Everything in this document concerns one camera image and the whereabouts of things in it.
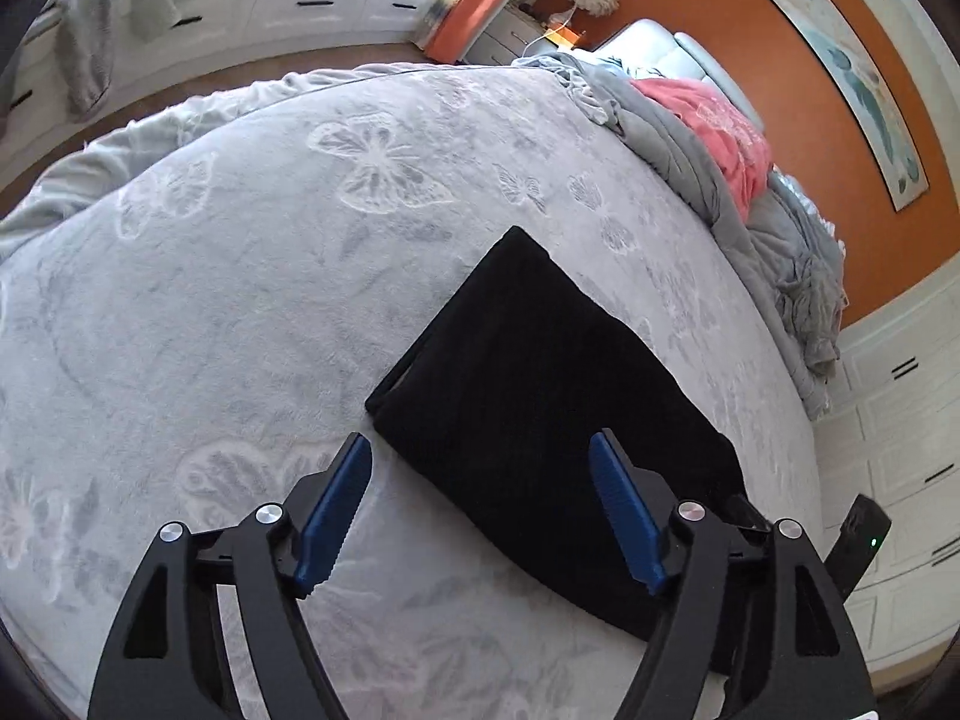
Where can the white dresser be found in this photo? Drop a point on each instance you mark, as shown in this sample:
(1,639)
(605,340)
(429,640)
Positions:
(315,0)

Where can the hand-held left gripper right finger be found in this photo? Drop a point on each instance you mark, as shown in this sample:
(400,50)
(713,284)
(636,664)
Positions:
(622,499)

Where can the pink cloth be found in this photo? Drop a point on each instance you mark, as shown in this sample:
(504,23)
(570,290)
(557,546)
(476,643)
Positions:
(712,135)

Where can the grey towel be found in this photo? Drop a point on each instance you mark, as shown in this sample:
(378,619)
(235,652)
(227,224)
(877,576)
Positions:
(82,37)

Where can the black pants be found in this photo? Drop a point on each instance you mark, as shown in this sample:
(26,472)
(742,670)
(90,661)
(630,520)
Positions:
(525,360)

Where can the grey butterfly blanket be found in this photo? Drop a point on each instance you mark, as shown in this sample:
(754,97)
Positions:
(225,277)

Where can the framed wall picture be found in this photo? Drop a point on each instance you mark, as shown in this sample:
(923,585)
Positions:
(847,67)

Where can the white padded headboard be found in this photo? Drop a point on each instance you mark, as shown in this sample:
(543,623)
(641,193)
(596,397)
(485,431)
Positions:
(660,45)

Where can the white wardrobe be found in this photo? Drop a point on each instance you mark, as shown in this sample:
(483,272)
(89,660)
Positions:
(892,427)

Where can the grey crumpled duvet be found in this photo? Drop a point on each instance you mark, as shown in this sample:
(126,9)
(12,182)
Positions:
(675,161)

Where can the white nightstand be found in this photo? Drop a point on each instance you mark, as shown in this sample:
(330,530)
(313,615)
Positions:
(502,37)

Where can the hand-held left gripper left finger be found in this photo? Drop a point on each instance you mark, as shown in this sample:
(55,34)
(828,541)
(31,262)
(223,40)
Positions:
(337,499)

